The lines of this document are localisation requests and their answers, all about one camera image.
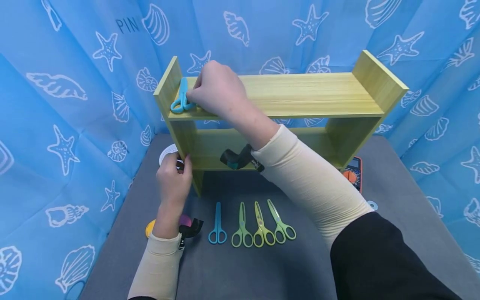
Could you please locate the black wrist band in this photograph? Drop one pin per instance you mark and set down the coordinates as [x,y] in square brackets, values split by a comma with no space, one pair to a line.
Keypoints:
[238,158]
[191,229]

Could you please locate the person's left thumb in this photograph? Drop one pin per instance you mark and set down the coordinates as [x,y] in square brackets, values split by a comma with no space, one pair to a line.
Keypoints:
[188,164]

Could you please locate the green plastic scissors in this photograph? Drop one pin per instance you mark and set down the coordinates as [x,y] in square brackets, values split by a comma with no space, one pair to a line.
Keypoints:
[242,227]
[279,223]

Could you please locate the person's right fingers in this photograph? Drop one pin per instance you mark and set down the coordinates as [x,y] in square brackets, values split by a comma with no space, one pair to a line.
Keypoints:
[195,93]

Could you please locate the person's right hand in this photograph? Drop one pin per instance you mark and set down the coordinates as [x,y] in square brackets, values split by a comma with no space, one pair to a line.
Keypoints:
[221,91]

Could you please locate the yellow-green plastic scissors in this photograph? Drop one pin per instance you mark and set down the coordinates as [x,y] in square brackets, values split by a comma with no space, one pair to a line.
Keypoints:
[261,227]

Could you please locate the person's left hand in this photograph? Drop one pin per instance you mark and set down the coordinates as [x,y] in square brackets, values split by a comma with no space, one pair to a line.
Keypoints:
[172,187]

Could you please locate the blue plastic scissors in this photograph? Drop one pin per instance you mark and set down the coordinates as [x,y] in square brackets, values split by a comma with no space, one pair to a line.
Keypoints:
[218,227]
[182,96]

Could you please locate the white tape roll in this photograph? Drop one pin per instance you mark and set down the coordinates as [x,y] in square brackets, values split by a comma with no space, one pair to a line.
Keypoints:
[167,151]

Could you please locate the person's right forearm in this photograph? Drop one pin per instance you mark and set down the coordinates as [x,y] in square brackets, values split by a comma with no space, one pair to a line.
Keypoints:
[318,187]

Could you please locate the pink round object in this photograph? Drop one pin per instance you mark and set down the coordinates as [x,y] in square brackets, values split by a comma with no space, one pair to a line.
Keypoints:
[185,220]

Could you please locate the orange and black multimeter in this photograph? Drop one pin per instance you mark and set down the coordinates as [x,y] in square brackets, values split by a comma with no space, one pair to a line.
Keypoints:
[353,175]

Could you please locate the person's left fingers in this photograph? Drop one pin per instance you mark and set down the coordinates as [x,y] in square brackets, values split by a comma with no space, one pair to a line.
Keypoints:
[168,163]

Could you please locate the light wooden two-tier shelf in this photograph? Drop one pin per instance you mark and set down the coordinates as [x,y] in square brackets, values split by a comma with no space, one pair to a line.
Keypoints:
[315,93]

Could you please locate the person's left forearm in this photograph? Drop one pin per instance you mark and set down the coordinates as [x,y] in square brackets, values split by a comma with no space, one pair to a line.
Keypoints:
[159,271]

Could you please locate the yellow round object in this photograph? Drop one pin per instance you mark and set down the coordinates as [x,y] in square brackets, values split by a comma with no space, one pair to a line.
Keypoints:
[150,228]

